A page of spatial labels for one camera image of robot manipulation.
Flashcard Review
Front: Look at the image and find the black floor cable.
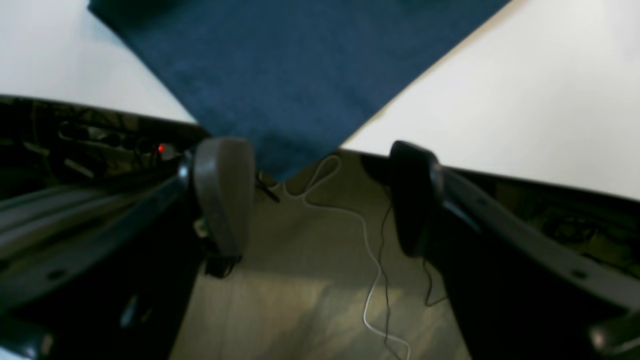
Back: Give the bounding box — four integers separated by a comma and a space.
377, 200, 448, 346

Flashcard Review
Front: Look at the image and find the dark blue T-shirt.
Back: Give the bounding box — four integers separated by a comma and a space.
87, 0, 507, 180

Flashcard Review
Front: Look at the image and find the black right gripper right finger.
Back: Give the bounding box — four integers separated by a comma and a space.
389, 141, 639, 321

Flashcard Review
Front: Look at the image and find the white floor cable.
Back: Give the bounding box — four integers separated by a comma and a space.
270, 155, 412, 360

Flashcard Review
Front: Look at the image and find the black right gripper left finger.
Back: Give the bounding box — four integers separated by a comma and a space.
1, 137, 256, 313

